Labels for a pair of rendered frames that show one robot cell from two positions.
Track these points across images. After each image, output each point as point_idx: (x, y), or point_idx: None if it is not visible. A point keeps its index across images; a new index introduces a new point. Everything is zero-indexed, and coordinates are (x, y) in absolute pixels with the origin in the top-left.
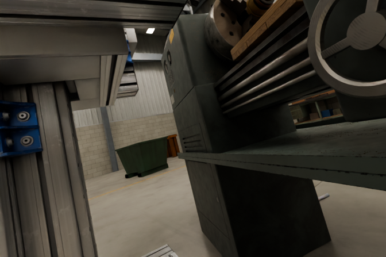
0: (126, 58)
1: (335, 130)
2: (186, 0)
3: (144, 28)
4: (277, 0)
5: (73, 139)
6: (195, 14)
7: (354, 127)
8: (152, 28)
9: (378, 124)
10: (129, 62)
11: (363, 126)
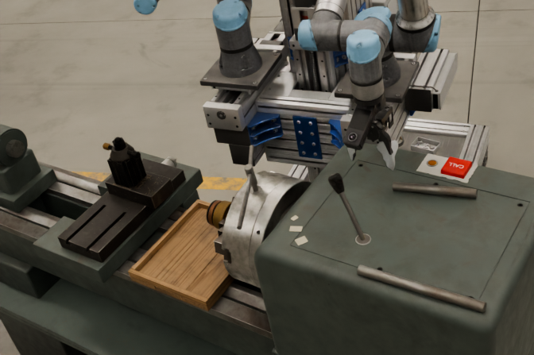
0: (272, 161)
1: (229, 354)
2: (236, 163)
3: (261, 157)
4: (207, 202)
5: (315, 170)
6: (330, 162)
7: (212, 352)
8: (259, 160)
9: (195, 345)
10: None
11: (206, 350)
